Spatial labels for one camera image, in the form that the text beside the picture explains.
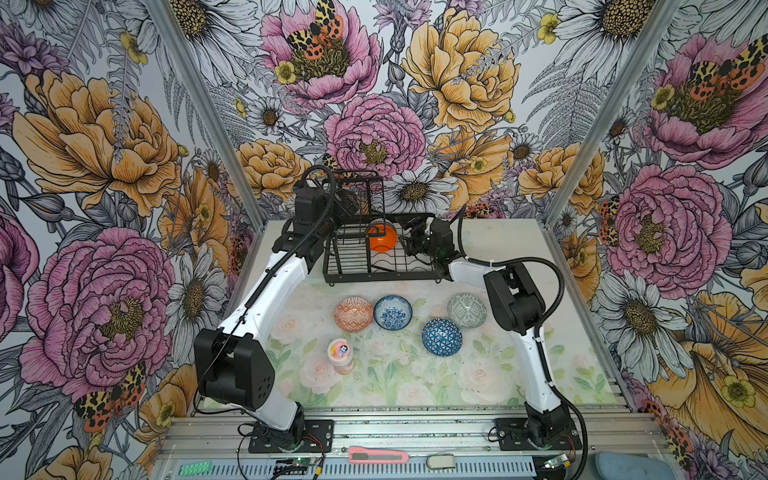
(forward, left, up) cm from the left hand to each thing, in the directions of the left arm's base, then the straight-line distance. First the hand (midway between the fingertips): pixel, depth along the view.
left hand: (347, 211), depth 82 cm
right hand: (+9, -14, -17) cm, 23 cm away
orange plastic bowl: (+11, -9, -26) cm, 30 cm away
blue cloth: (-55, -61, -27) cm, 86 cm away
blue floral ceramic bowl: (-14, -12, -30) cm, 35 cm away
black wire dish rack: (-3, -4, -11) cm, 12 cm away
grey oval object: (-53, -22, -29) cm, 65 cm away
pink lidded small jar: (-31, +1, -21) cm, 38 cm away
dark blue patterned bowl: (-23, -26, -29) cm, 46 cm away
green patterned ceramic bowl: (-14, -36, -30) cm, 49 cm away
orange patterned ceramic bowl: (-15, 0, -29) cm, 33 cm away
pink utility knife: (-52, -4, -30) cm, 60 cm away
